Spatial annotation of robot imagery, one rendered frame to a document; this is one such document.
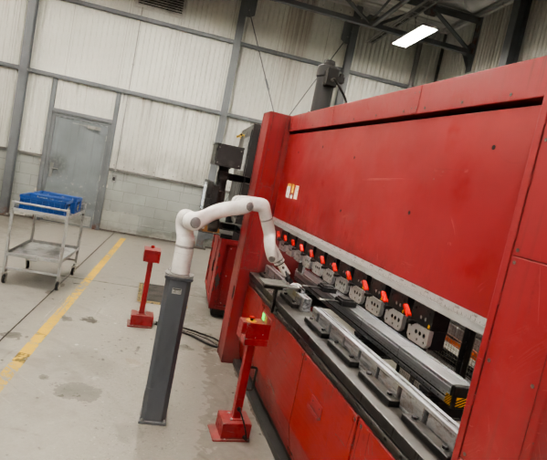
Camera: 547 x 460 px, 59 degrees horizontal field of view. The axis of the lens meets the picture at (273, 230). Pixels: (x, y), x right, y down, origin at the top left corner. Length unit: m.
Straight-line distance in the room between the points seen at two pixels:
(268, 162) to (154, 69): 6.47
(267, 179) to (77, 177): 6.69
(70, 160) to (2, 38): 2.53
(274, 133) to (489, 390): 3.19
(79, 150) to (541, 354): 9.72
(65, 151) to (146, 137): 1.60
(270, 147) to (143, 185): 6.31
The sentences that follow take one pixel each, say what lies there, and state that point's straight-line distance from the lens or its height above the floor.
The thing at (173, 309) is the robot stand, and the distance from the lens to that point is 3.17.
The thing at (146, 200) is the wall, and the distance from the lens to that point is 10.33.
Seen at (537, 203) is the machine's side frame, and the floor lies 1.80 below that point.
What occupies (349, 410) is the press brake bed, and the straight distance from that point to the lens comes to 2.40.
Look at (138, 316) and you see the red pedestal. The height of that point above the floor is 0.11.
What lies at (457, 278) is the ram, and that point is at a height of 1.49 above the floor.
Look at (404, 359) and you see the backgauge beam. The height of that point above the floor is 0.94.
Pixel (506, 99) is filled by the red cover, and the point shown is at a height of 2.17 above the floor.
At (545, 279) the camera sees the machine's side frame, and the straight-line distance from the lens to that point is 1.39.
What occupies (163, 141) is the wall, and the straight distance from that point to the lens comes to 10.27.
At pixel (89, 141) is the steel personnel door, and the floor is 1.73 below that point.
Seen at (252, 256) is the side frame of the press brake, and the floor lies 1.02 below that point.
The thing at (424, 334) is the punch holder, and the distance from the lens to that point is 2.10.
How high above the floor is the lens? 1.72
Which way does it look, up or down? 6 degrees down
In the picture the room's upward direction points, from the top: 12 degrees clockwise
